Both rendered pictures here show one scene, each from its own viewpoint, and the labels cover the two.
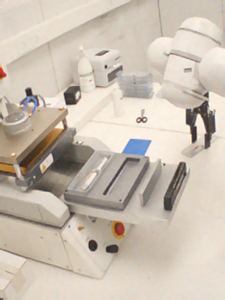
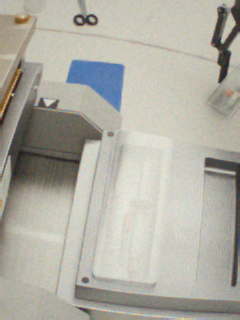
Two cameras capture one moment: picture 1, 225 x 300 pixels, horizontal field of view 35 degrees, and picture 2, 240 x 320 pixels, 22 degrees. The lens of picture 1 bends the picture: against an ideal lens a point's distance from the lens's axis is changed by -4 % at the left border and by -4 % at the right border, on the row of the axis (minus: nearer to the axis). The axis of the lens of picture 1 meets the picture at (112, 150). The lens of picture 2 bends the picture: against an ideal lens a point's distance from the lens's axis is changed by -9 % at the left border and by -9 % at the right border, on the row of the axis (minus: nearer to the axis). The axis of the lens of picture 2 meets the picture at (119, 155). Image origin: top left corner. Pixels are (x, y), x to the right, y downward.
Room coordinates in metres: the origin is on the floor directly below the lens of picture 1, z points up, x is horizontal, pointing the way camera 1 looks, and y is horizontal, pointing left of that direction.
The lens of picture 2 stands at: (0.49, 0.26, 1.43)
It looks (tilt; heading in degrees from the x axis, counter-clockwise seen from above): 44 degrees down; 332
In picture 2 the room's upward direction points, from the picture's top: 9 degrees clockwise
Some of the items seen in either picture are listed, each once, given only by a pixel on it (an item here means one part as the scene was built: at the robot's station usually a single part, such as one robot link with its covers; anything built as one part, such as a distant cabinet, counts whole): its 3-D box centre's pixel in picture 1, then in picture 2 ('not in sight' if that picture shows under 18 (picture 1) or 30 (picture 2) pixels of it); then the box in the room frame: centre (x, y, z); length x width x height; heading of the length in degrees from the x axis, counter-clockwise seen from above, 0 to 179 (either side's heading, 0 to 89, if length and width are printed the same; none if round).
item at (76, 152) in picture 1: (73, 148); (18, 113); (1.01, 0.12, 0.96); 0.26 x 0.05 x 0.07; 62
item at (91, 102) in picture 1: (72, 106); not in sight; (1.75, 0.17, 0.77); 0.84 x 0.30 x 0.04; 148
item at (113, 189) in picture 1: (108, 177); (177, 223); (0.80, 0.02, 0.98); 0.20 x 0.17 x 0.03; 152
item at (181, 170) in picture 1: (176, 184); not in sight; (0.71, -0.14, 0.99); 0.15 x 0.02 x 0.04; 152
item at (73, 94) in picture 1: (72, 95); not in sight; (1.77, 0.16, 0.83); 0.09 x 0.06 x 0.07; 160
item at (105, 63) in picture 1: (98, 66); not in sight; (2.01, 0.00, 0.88); 0.25 x 0.20 x 0.17; 52
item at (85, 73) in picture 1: (84, 69); not in sight; (1.89, 0.07, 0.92); 0.09 x 0.08 x 0.25; 2
